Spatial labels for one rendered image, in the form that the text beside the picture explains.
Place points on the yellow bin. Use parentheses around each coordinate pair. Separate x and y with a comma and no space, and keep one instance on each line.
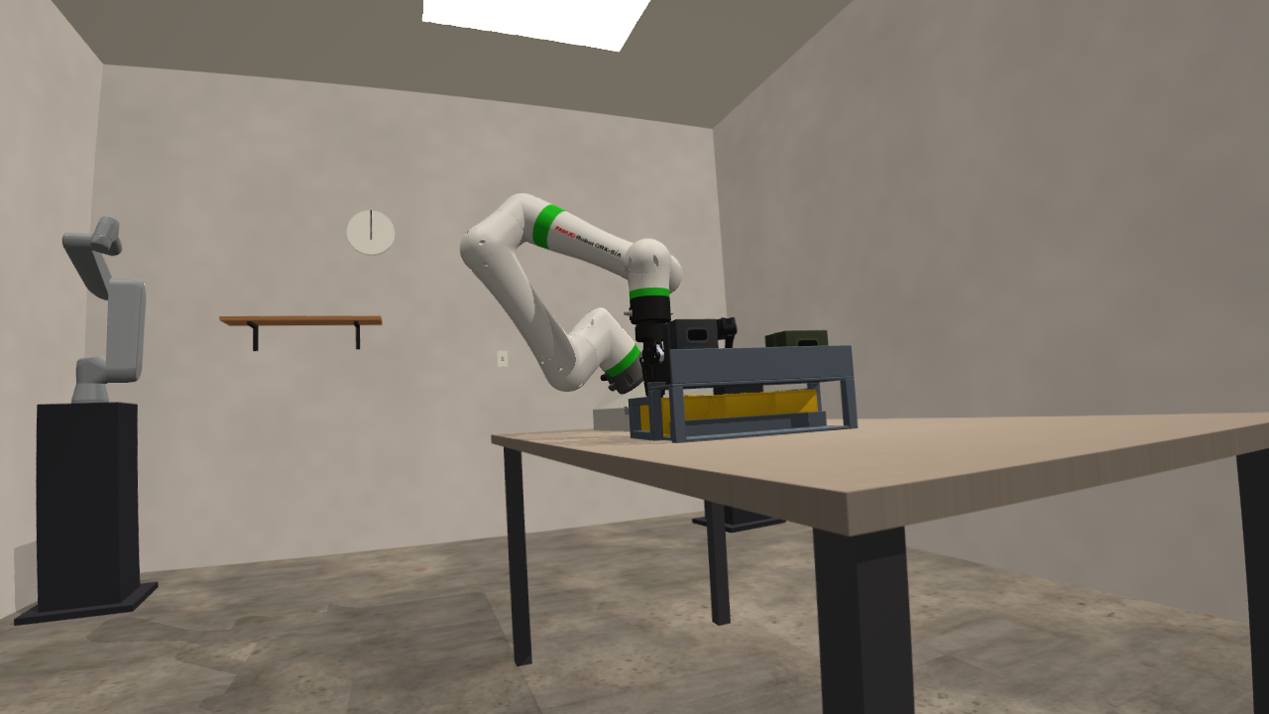
(695,407)
(739,405)
(789,402)

